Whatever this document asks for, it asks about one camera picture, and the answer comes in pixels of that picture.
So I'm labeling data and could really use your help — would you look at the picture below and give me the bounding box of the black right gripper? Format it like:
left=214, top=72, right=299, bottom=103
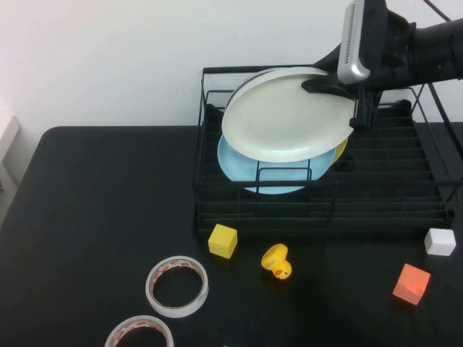
left=301, top=0, right=417, bottom=129

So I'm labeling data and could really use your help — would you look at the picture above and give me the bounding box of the white plate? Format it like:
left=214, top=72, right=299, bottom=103
left=221, top=67, right=357, bottom=164

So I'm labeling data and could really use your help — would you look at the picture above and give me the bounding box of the yellow plate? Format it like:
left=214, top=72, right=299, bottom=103
left=331, top=136, right=349, bottom=166

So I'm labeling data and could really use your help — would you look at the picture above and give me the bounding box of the grey plate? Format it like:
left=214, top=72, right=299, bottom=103
left=224, top=70, right=271, bottom=113

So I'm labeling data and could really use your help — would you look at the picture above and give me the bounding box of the light blue plate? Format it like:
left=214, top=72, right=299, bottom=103
left=216, top=137, right=336, bottom=195

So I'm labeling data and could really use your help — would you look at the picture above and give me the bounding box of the white foam cube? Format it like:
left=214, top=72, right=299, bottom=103
left=423, top=227, right=456, bottom=257

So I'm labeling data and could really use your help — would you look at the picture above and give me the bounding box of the yellow rubber duck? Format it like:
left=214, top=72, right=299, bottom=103
left=260, top=243, right=292, bottom=280

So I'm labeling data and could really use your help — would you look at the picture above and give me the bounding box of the yellow foam cube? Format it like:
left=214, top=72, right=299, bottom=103
left=208, top=223, right=239, bottom=260

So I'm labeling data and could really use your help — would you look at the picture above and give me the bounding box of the orange foam cube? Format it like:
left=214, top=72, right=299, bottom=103
left=391, top=262, right=431, bottom=305

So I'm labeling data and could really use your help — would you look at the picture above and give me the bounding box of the white tape roll red print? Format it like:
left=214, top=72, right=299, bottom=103
left=145, top=255, right=210, bottom=319
left=104, top=314, right=174, bottom=347

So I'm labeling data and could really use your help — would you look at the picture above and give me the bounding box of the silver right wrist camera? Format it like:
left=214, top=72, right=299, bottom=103
left=336, top=0, right=372, bottom=85

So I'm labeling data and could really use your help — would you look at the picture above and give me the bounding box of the black wire dish rack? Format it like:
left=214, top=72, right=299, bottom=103
left=191, top=61, right=463, bottom=233

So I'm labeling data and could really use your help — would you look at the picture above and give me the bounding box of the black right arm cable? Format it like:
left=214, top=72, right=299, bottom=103
left=422, top=0, right=454, bottom=22

